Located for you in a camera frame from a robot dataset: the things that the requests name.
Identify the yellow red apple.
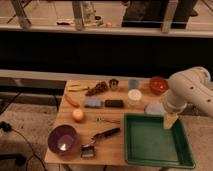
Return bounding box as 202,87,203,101
72,109,84,122

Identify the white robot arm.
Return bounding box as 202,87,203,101
162,67,213,129

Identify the white paper cup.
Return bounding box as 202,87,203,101
127,89,142,106

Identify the blue translucent cup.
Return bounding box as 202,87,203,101
128,79,139,90

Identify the small metal cup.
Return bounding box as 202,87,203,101
109,79,119,91

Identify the pale blue lid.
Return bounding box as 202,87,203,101
144,103,165,115

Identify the green plastic tray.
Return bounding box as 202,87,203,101
124,113,195,169

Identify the red bowl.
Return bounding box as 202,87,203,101
149,77,168,95

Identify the black rectangular block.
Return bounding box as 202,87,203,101
105,100,124,108

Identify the brown dried bunch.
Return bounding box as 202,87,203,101
86,81,108,96

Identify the blue sponge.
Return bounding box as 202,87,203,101
84,98,102,108

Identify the orange carrot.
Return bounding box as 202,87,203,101
64,94,80,108

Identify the purple bowl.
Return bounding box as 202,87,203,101
48,125,78,155

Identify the yellow handled tool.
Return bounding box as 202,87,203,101
68,84,89,92

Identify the black floor cable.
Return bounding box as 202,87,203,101
0,121,48,171

